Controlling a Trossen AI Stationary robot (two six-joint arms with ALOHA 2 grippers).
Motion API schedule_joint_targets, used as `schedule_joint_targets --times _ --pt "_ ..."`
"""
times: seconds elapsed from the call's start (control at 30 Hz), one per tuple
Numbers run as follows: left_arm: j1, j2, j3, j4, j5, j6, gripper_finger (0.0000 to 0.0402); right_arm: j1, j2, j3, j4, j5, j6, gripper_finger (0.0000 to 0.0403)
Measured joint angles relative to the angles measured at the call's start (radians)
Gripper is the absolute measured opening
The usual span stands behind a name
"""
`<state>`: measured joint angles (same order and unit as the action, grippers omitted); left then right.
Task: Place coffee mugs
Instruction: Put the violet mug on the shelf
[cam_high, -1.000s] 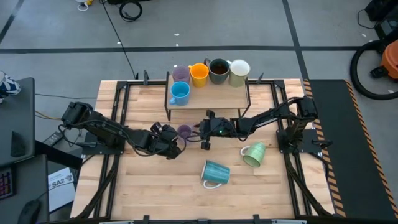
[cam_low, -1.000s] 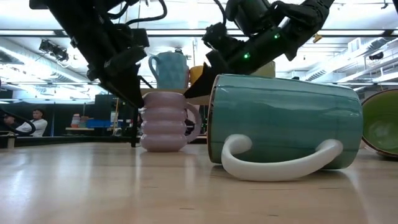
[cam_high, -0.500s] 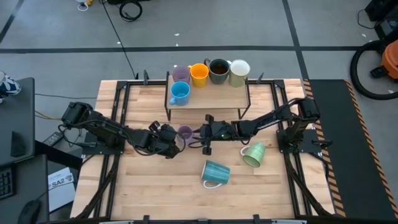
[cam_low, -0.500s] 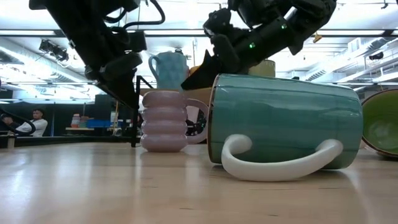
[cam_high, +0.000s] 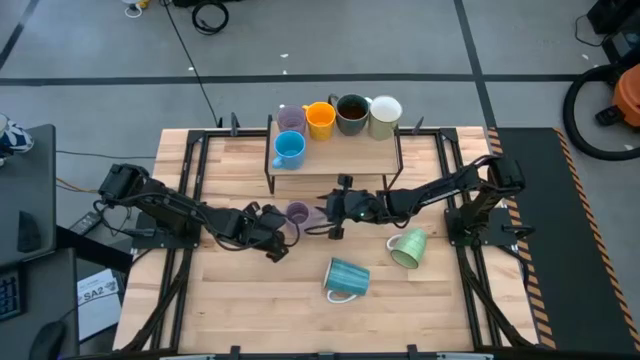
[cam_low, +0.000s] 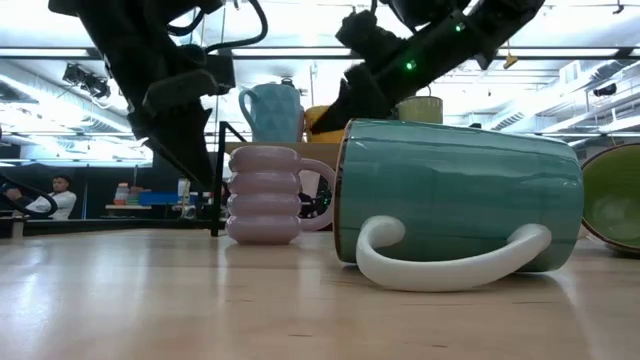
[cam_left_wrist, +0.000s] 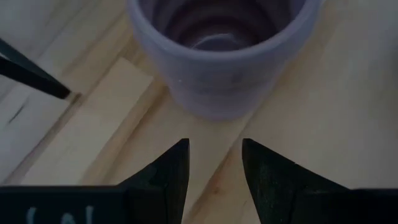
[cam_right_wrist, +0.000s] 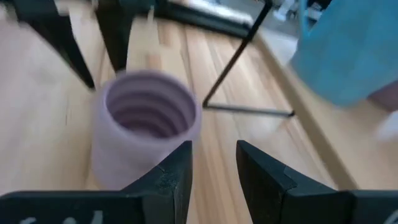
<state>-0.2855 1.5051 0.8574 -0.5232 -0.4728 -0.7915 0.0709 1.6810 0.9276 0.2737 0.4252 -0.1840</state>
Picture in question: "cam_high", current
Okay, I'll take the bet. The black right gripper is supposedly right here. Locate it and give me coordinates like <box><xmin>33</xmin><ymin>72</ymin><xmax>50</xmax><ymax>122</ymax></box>
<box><xmin>321</xmin><ymin>174</ymin><xmax>389</xmax><ymax>241</ymax></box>

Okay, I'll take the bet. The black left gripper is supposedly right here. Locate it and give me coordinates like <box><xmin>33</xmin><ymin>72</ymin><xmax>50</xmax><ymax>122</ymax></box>
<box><xmin>227</xmin><ymin>201</ymin><xmax>293</xmax><ymax>264</ymax></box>

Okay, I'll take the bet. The ribbed purple mug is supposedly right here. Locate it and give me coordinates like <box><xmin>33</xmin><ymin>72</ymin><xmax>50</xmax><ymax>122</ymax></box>
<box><xmin>284</xmin><ymin>200</ymin><xmax>327</xmax><ymax>237</ymax></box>

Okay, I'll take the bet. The teal mug with white handle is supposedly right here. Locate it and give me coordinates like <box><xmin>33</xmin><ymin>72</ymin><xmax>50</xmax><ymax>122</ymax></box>
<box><xmin>322</xmin><ymin>256</ymin><xmax>372</xmax><ymax>305</ymax></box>

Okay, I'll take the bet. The light blue mug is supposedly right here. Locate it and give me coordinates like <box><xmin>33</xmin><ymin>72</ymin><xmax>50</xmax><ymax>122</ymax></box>
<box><xmin>271</xmin><ymin>130</ymin><xmax>307</xmax><ymax>171</ymax></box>

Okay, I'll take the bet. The green mug with white handle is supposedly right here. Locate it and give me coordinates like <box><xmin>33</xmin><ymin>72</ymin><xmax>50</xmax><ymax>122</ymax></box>
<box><xmin>385</xmin><ymin>227</ymin><xmax>429</xmax><ymax>271</ymax></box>

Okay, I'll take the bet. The yellow mug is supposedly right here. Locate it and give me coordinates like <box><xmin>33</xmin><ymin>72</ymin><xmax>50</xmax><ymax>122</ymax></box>
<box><xmin>301</xmin><ymin>101</ymin><xmax>337</xmax><ymax>142</ymax></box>

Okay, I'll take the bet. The dark grey mug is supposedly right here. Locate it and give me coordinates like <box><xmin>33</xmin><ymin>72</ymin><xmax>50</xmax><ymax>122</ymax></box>
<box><xmin>328</xmin><ymin>93</ymin><xmax>374</xmax><ymax>137</ymax></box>

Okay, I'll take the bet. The smooth purple mug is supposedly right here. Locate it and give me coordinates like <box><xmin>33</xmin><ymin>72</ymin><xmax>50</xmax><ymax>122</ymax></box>
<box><xmin>276</xmin><ymin>103</ymin><xmax>308</xmax><ymax>136</ymax></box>

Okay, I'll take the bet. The pale olive mug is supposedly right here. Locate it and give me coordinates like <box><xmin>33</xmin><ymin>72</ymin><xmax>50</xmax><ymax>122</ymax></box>
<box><xmin>368</xmin><ymin>95</ymin><xmax>404</xmax><ymax>142</ymax></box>

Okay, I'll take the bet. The black power adapter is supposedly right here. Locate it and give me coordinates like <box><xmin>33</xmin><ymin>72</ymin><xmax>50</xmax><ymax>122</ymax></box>
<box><xmin>69</xmin><ymin>210</ymin><xmax>104</xmax><ymax>237</ymax></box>

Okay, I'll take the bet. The white printed booklet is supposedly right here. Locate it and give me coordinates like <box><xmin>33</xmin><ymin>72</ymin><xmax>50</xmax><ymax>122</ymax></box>
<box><xmin>76</xmin><ymin>268</ymin><xmax>124</xmax><ymax>344</ymax></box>

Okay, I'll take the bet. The black mat with hazard stripes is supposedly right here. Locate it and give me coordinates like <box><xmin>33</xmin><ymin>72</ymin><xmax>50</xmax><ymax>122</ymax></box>
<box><xmin>487</xmin><ymin>127</ymin><xmax>640</xmax><ymax>354</ymax></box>

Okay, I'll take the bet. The dark grey desk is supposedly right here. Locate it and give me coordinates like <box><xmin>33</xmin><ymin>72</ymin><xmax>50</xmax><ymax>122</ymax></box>
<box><xmin>0</xmin><ymin>123</ymin><xmax>57</xmax><ymax>269</ymax></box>
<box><xmin>0</xmin><ymin>247</ymin><xmax>81</xmax><ymax>360</ymax></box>

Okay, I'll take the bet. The black computer mouse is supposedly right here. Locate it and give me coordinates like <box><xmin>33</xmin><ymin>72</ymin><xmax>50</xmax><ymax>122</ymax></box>
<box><xmin>29</xmin><ymin>319</ymin><xmax>69</xmax><ymax>360</ymax></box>

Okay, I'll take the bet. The small white floor object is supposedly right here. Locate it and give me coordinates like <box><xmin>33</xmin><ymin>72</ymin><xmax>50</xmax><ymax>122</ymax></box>
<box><xmin>122</xmin><ymin>0</ymin><xmax>151</xmax><ymax>19</ymax></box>

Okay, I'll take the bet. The black keyboard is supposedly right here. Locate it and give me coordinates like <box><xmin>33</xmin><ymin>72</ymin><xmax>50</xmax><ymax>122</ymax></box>
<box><xmin>0</xmin><ymin>269</ymin><xmax>24</xmax><ymax>322</ymax></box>

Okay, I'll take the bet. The person's shoe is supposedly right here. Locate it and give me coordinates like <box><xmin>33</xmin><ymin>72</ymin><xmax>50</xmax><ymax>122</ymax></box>
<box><xmin>0</xmin><ymin>113</ymin><xmax>35</xmax><ymax>160</ymax></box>

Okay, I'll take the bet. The orange vacuum cleaner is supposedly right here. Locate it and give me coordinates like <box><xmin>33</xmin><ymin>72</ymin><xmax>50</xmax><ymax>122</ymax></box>
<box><xmin>594</xmin><ymin>64</ymin><xmax>640</xmax><ymax>129</ymax></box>

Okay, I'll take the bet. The black equipment case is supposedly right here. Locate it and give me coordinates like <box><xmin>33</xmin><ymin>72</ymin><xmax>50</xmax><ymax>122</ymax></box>
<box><xmin>574</xmin><ymin>0</ymin><xmax>640</xmax><ymax>66</ymax></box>

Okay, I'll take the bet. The wooden shelf with black frame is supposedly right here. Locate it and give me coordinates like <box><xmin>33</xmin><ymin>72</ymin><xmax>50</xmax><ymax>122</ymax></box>
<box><xmin>263</xmin><ymin>113</ymin><xmax>404</xmax><ymax>196</ymax></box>

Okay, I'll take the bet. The black metal rig frame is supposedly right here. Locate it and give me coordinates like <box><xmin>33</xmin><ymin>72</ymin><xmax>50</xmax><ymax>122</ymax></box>
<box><xmin>113</xmin><ymin>112</ymin><xmax>541</xmax><ymax>360</ymax></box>

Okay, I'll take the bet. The long black floor cable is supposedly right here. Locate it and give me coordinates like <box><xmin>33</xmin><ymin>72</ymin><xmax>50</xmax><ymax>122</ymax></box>
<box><xmin>160</xmin><ymin>0</ymin><xmax>221</xmax><ymax>127</ymax></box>

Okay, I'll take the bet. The thin black cable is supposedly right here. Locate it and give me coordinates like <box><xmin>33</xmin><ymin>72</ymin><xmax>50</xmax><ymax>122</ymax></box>
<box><xmin>55</xmin><ymin>148</ymin><xmax>157</xmax><ymax>161</ymax></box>

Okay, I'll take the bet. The thin tan cable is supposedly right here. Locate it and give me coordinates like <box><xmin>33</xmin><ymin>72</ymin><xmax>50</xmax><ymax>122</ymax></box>
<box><xmin>55</xmin><ymin>176</ymin><xmax>100</xmax><ymax>196</ymax></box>

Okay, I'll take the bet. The coiled black cable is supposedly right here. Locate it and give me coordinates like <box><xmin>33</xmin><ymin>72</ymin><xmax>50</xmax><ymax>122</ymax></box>
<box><xmin>191</xmin><ymin>0</ymin><xmax>231</xmax><ymax>36</ymax></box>

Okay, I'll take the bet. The black vacuum hose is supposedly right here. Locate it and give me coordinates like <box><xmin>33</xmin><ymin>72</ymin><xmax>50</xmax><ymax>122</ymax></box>
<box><xmin>562</xmin><ymin>63</ymin><xmax>640</xmax><ymax>162</ymax></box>

